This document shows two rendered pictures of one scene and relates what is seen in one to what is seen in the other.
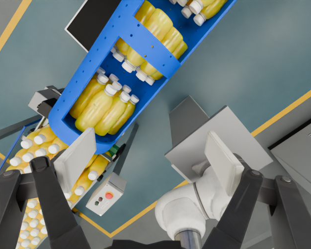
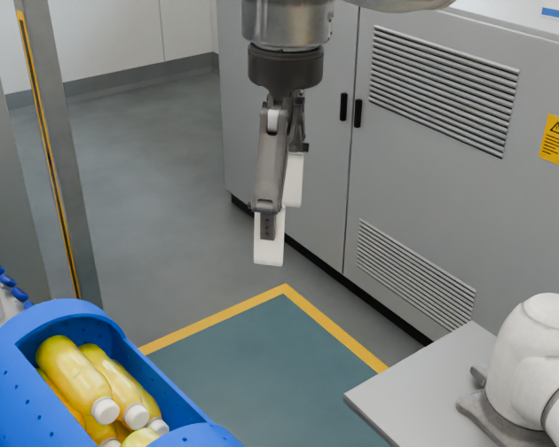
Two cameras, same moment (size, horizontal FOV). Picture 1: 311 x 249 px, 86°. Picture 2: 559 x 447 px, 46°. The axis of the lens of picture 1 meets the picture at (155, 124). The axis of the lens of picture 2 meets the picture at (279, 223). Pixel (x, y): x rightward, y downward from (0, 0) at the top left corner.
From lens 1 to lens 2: 0.69 m
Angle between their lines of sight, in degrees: 65
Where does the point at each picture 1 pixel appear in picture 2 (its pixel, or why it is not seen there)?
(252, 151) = (453, 351)
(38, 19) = not seen: outside the picture
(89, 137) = (259, 246)
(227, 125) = (391, 393)
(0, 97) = not seen: outside the picture
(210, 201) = (552, 361)
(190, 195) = not seen: outside the picture
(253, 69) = not seen: outside the picture
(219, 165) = (290, 172)
